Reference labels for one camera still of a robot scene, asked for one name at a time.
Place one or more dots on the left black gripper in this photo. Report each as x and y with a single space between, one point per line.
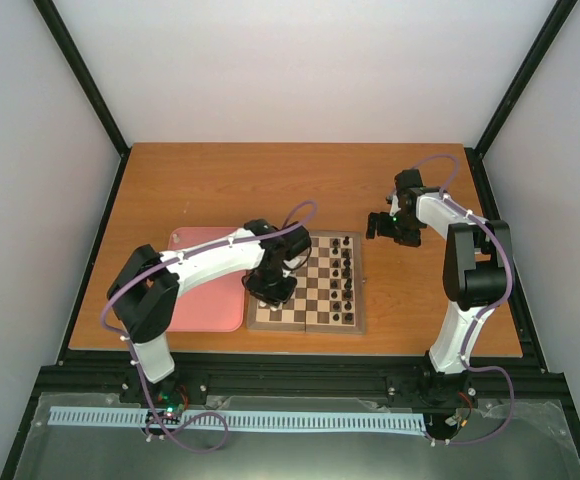
275 299

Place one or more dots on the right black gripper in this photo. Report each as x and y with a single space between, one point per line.
411 239

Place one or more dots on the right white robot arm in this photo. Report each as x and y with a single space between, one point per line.
478 272

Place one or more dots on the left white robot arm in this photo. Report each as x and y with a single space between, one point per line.
141 301

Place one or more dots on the wooden chess board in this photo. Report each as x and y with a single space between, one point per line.
327 299

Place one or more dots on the pink plastic tray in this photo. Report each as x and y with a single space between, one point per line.
216 306

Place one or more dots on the black aluminium frame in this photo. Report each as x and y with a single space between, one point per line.
91 371

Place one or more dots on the light blue cable duct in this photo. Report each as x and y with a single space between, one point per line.
242 421

